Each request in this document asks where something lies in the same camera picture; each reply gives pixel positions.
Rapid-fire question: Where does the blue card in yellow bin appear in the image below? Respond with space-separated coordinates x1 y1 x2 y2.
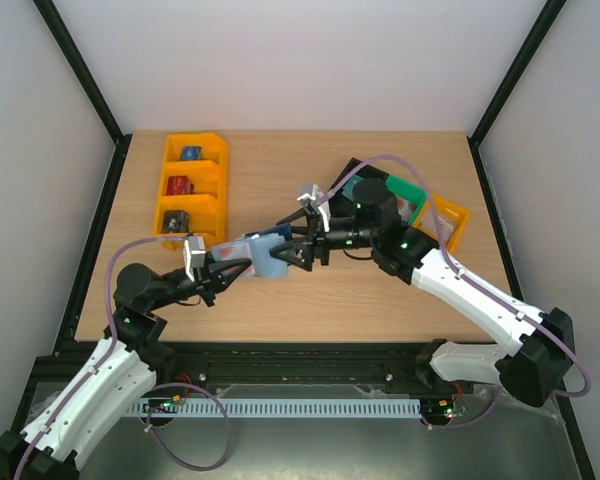
180 145 201 161

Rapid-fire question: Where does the black frame post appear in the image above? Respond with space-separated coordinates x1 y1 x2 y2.
32 0 131 146
469 0 569 146

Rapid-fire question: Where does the slotted grey cable duct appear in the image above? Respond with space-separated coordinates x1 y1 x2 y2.
124 398 422 419

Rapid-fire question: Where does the red credit card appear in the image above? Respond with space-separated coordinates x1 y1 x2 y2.
211 239 253 261

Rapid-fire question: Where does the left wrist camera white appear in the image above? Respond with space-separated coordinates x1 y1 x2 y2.
183 235 206 282

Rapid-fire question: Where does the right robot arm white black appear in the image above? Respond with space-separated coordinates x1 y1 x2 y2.
270 179 575 407

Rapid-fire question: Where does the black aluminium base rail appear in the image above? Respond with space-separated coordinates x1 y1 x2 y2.
29 341 561 396

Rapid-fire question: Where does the yellow bin far left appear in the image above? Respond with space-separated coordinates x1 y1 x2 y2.
163 132 229 166

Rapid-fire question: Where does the yellow bin right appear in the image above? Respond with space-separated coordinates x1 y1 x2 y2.
412 194 470 253

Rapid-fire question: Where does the pale card in yellow bin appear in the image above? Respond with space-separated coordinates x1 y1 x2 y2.
421 211 455 243

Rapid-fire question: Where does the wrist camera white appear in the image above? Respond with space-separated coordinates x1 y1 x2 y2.
297 183 331 232
183 235 206 282

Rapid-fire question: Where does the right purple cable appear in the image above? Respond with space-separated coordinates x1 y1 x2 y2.
319 154 593 432

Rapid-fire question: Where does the red card in green bin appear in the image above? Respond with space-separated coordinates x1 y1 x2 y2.
397 197 417 221

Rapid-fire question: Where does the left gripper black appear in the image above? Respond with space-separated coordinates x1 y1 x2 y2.
149 251 252 311

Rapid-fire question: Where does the red card in yellow bin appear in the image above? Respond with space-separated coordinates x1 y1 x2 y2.
165 175 194 196

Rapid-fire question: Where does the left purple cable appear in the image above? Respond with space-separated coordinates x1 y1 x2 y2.
12 236 231 480

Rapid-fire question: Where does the purple cable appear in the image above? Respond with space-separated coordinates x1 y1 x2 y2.
12 236 231 480
319 154 593 432

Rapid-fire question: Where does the blue leather card holder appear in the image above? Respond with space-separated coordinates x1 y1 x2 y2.
234 224 292 278

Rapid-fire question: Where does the yellow bin middle left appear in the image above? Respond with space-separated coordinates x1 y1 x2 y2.
159 160 228 198

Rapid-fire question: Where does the right black frame post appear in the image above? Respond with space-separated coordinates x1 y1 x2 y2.
469 0 569 146

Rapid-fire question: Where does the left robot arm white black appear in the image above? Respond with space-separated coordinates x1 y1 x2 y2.
0 254 251 479

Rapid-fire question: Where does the dark card in yellow bin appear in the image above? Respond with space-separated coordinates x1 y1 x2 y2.
161 210 189 234

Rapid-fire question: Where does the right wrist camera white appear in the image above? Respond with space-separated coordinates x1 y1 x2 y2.
297 183 331 232

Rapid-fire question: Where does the green bin right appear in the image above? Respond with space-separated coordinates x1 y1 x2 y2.
385 175 426 225

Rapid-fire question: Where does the left black frame post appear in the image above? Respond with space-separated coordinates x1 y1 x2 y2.
32 0 131 146

